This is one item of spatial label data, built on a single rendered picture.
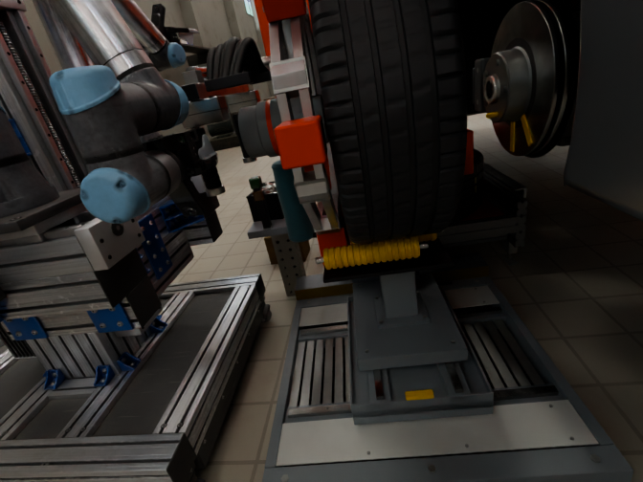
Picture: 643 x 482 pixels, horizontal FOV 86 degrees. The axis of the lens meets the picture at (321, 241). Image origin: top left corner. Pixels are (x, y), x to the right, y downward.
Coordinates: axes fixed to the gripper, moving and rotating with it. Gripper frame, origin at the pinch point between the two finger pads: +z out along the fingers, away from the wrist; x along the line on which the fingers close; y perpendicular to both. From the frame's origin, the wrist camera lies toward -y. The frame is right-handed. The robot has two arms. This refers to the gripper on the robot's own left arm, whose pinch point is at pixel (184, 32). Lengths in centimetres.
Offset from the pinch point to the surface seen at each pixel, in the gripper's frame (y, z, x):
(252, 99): 24, -50, 58
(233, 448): 116, -96, 62
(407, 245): 57, -67, 106
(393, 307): 83, -59, 103
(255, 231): 74, -38, 44
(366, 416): 99, -87, 101
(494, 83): 21, -54, 121
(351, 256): 60, -71, 93
